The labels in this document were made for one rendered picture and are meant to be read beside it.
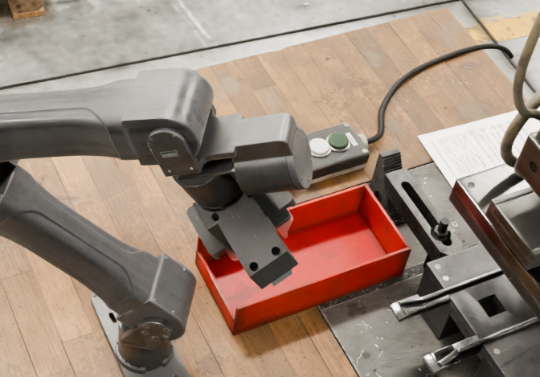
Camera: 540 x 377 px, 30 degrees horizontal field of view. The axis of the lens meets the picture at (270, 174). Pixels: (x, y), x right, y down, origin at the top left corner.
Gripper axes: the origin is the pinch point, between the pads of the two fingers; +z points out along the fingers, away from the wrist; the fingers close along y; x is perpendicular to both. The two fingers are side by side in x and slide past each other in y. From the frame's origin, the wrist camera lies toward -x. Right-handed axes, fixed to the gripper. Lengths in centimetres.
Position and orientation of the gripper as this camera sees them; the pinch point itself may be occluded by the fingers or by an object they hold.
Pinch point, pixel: (268, 239)
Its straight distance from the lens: 110.9
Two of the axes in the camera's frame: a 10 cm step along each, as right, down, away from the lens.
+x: -4.6, -7.0, 5.5
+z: 3.5, 4.4, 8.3
